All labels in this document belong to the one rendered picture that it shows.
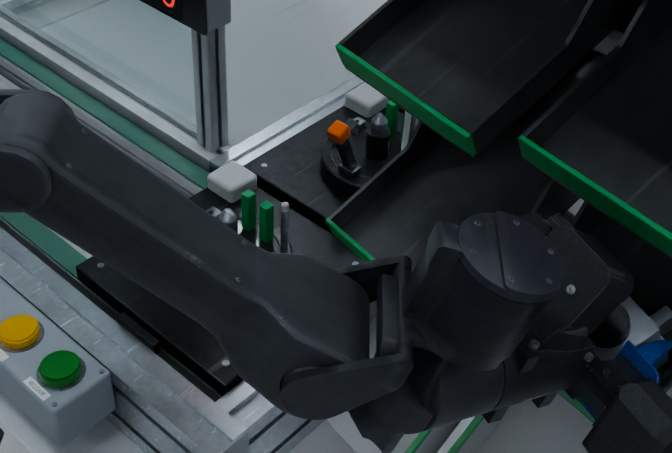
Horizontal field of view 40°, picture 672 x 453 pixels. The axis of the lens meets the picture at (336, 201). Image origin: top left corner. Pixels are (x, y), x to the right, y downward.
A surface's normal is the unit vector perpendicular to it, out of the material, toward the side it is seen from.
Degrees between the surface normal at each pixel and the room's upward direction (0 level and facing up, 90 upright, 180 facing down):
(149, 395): 0
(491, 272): 17
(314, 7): 0
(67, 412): 90
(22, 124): 11
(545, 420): 45
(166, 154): 0
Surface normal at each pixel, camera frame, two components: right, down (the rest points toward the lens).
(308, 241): 0.05, -0.77
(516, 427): -0.51, -0.28
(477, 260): 0.33, -0.72
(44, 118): 0.55, -0.62
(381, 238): -0.29, -0.54
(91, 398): 0.75, 0.46
